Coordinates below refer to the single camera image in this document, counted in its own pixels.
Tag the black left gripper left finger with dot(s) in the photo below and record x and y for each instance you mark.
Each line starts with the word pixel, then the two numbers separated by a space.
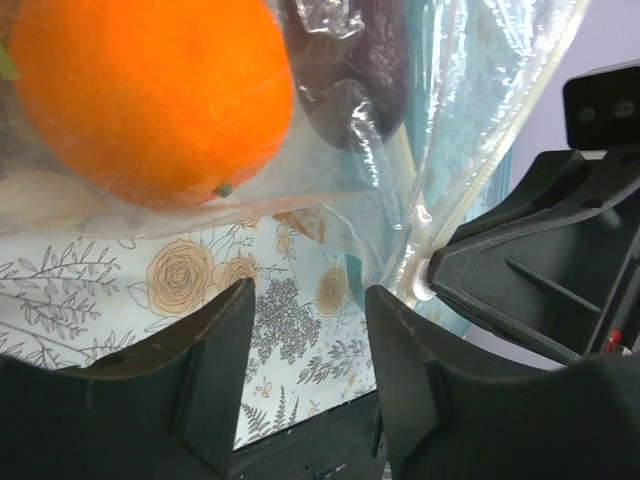
pixel 166 407

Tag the orange tangerine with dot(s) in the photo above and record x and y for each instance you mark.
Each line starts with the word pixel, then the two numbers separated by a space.
pixel 161 104

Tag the yellow peach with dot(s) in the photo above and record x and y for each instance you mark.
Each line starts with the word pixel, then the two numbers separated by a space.
pixel 48 202

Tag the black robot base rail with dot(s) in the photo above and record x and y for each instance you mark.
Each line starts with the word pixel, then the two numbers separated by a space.
pixel 345 442

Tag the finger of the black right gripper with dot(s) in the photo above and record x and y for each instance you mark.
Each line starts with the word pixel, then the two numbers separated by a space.
pixel 555 266

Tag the clear blue plastic tray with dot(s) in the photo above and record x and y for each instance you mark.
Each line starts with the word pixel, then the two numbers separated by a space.
pixel 472 65

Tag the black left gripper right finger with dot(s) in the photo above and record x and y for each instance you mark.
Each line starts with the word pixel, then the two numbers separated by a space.
pixel 451 410

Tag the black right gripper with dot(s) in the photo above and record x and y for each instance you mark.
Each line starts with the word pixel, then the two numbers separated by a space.
pixel 601 108

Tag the purple eggplant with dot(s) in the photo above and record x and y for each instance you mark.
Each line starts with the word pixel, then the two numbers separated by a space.
pixel 350 62

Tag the clear zip top bag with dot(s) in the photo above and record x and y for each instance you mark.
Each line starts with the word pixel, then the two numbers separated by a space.
pixel 362 196

